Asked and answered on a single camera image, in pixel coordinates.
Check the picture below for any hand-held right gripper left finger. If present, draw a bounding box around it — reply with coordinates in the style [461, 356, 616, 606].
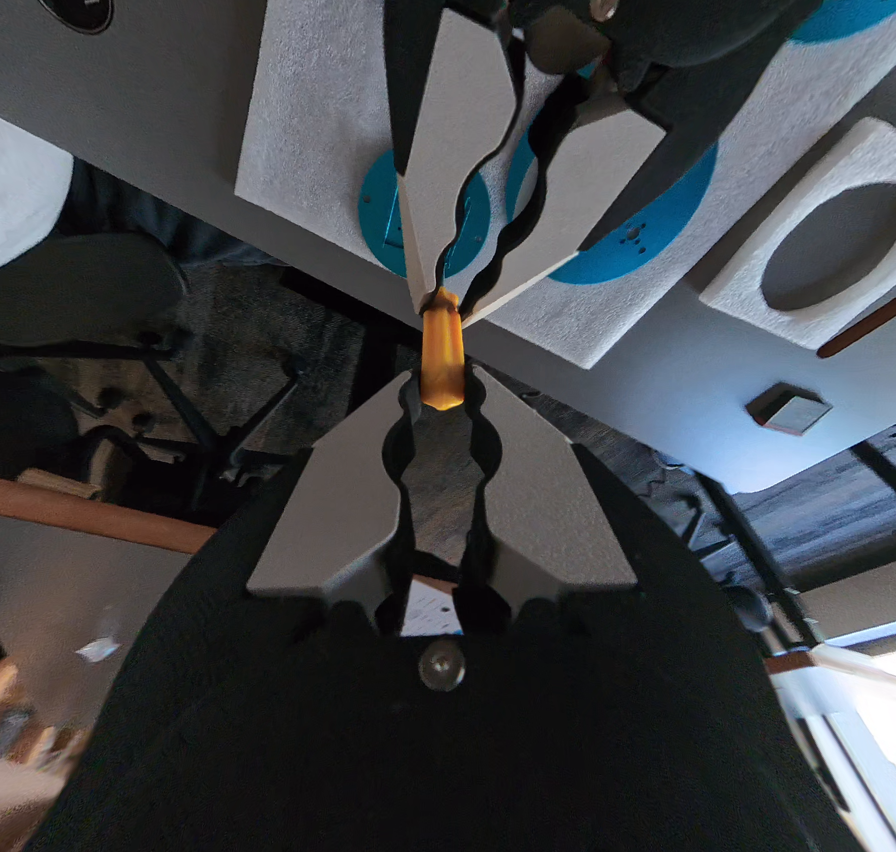
[246, 369, 424, 618]

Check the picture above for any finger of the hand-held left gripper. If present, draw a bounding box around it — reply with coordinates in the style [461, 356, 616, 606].
[398, 7, 527, 315]
[458, 75, 667, 329]

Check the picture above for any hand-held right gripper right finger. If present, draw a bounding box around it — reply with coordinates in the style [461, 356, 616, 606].
[468, 368, 639, 615]

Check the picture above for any small blue disc with bracket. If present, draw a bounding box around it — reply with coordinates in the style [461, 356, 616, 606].
[357, 148, 492, 280]

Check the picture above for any orange handled screwdriver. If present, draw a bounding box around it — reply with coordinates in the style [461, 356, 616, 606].
[419, 287, 467, 411]

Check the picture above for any wooden-edged grey desk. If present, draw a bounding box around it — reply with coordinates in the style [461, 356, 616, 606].
[0, 477, 466, 852]

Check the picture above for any large blue metal disc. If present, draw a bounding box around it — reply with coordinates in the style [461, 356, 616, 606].
[505, 124, 720, 286]

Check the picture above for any white foam pad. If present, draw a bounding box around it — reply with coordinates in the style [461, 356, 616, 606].
[234, 0, 896, 370]

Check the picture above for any printed instruction sheet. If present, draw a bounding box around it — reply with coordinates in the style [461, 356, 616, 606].
[399, 578, 464, 637]

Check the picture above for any white foam block with cutout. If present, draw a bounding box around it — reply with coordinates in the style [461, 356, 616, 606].
[699, 117, 896, 350]

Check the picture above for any small dark cube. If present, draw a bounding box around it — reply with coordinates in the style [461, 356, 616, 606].
[744, 382, 834, 437]

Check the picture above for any black chair with wooden armrest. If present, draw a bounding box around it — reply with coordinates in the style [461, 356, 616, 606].
[0, 365, 162, 503]

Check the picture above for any brown strip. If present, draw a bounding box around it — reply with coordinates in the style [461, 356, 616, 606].
[815, 299, 896, 360]

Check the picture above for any black mesh office chair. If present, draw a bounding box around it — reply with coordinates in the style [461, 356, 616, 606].
[0, 232, 191, 356]

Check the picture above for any person's white shirt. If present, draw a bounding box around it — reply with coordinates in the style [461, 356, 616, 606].
[0, 119, 75, 266]

